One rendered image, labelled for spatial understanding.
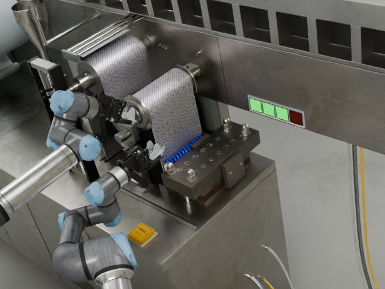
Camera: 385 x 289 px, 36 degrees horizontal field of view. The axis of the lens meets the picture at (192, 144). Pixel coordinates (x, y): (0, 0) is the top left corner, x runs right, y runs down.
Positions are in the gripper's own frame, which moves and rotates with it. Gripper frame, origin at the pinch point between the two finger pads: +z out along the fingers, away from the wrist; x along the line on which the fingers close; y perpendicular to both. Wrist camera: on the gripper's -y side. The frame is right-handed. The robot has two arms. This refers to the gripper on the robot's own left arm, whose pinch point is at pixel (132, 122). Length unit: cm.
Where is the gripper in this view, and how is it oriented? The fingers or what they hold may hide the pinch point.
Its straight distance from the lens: 218.4
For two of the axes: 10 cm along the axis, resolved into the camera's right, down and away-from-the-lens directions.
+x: -7.3, -2.9, 6.3
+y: 2.9, -9.5, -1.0
